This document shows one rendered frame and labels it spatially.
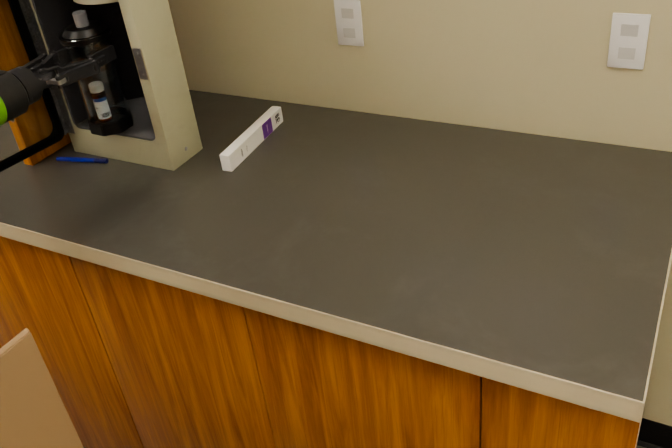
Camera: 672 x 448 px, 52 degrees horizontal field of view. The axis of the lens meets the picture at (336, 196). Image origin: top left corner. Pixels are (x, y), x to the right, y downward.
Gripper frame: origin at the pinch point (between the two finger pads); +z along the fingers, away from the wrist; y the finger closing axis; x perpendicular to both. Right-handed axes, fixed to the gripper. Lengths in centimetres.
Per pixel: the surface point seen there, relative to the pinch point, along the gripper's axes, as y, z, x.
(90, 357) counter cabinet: 0, -26, 68
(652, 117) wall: -110, 46, 21
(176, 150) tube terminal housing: -15.2, 3.3, 23.2
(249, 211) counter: -42, -7, 27
